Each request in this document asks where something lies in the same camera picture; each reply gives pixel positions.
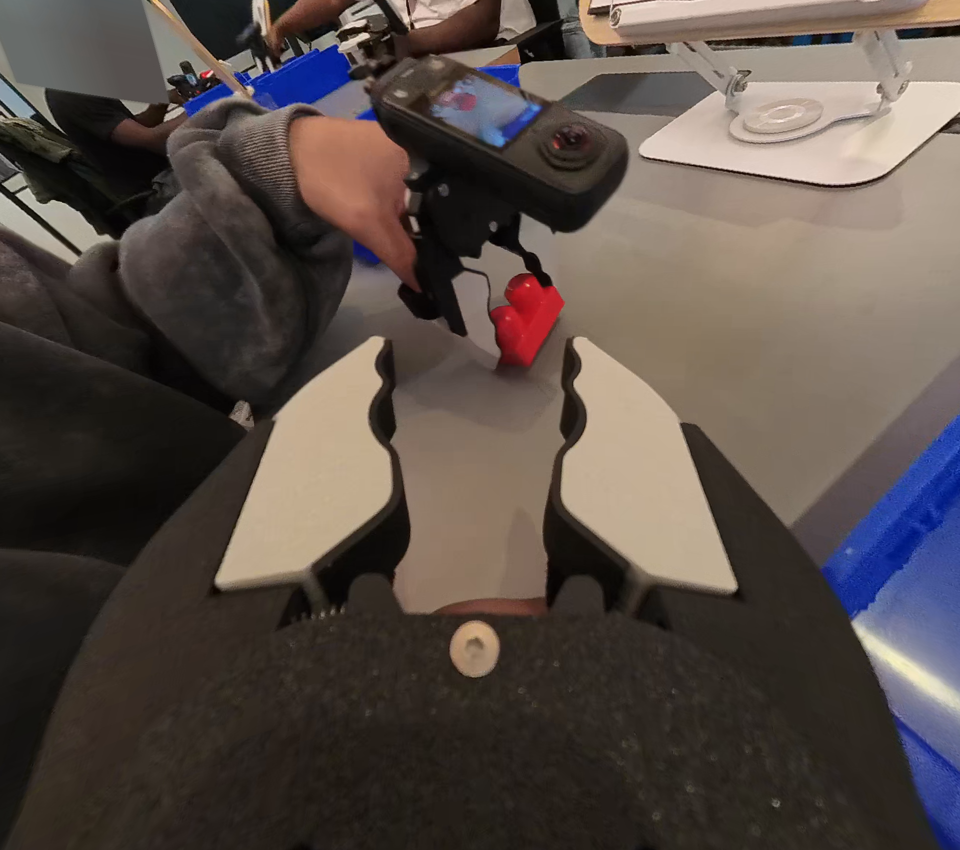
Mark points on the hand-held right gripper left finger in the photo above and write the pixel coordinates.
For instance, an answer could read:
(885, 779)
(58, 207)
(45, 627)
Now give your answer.
(315, 490)

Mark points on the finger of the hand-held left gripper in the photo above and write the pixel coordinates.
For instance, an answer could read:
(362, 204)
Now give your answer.
(452, 306)
(534, 267)

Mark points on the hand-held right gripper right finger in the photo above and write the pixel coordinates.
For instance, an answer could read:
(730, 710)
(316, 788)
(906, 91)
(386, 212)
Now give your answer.
(645, 490)

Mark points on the red two-stud building block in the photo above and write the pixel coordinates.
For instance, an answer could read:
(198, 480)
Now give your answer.
(529, 333)

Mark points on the blue plastic bin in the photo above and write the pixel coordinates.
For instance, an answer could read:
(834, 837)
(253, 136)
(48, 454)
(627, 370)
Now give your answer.
(369, 252)
(900, 528)
(300, 78)

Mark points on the person's left forearm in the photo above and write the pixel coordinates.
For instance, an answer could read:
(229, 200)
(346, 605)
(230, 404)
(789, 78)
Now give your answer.
(225, 250)

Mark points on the person's left hand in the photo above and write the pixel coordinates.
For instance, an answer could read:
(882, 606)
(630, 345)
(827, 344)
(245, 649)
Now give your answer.
(352, 183)

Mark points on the person's own dark clothing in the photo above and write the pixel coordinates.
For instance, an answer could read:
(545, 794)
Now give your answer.
(75, 453)

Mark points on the white document stand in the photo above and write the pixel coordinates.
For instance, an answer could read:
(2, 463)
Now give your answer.
(825, 153)

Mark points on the olive green jacket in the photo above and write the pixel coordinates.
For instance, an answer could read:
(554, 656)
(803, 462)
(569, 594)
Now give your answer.
(37, 153)

